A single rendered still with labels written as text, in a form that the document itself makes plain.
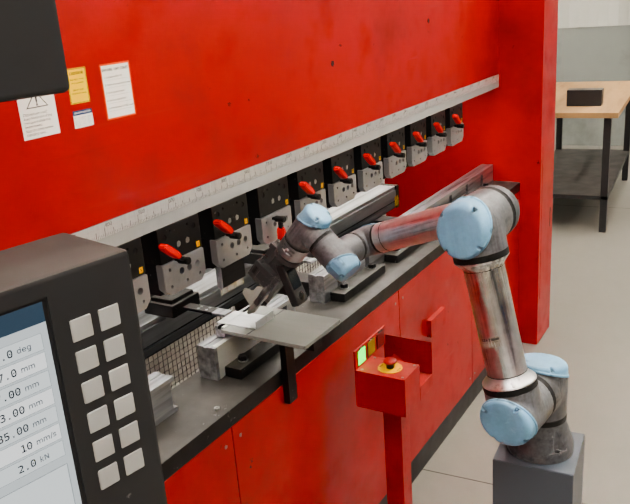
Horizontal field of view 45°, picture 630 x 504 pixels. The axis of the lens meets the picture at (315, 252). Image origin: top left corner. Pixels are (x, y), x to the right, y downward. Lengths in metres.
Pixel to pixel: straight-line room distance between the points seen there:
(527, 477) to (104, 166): 1.16
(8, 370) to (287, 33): 1.61
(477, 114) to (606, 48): 5.27
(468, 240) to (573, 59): 7.68
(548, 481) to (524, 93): 2.36
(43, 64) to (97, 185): 0.94
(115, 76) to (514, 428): 1.10
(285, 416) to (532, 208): 2.17
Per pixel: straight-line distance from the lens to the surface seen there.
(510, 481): 1.89
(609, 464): 3.31
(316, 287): 2.46
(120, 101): 1.68
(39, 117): 1.54
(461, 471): 3.19
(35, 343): 0.72
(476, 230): 1.53
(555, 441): 1.87
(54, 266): 0.73
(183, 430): 1.86
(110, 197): 1.66
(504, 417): 1.67
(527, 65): 3.83
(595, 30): 9.11
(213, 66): 1.91
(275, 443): 2.13
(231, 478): 1.99
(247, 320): 2.08
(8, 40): 0.70
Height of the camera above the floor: 1.81
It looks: 18 degrees down
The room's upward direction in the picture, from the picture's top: 4 degrees counter-clockwise
